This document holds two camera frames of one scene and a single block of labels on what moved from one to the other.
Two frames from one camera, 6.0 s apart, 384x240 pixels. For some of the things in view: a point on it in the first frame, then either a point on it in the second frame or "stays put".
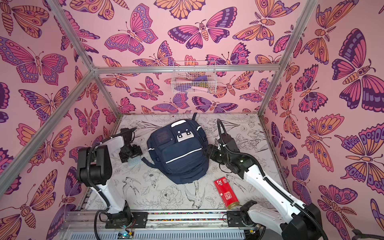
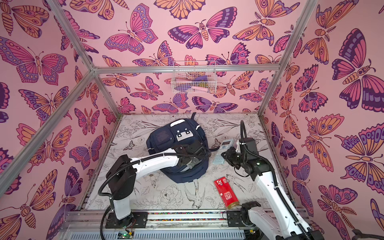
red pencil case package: x=229 y=197 stays put
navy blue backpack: x=179 y=148 stays put
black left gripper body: x=131 y=152 -> x=193 y=163
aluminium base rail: x=82 y=224 stays put
